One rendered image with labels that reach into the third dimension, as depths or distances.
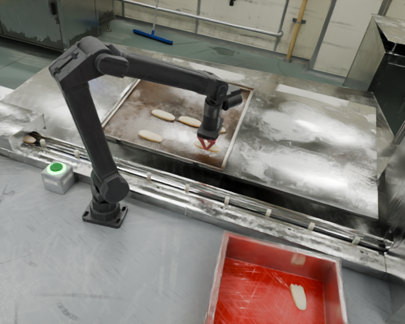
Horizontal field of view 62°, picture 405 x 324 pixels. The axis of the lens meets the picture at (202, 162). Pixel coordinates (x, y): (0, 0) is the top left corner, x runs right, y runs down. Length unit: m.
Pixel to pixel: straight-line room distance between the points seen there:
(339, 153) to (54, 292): 1.05
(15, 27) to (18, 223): 3.22
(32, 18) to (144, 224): 3.17
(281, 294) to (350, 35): 3.69
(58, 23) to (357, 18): 3.14
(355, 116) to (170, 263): 1.00
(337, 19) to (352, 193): 3.24
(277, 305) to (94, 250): 0.52
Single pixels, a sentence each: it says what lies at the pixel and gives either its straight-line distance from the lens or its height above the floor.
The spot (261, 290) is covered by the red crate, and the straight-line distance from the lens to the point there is 0.98.
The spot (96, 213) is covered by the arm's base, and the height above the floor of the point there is 0.87.
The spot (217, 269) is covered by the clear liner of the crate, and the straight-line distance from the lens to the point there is 0.87.
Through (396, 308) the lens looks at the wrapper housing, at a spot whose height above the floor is 0.89.
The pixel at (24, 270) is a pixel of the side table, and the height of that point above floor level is 0.82.
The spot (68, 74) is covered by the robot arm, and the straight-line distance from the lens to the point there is 0.75.
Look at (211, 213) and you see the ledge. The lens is 1.06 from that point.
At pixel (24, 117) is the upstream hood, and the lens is 1.39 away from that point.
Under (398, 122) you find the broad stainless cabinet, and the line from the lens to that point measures 2.84.
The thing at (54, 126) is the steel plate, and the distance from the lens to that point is 1.49.
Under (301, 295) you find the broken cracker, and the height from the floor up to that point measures 0.83.
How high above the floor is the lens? 1.65
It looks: 39 degrees down
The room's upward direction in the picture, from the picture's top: 9 degrees clockwise
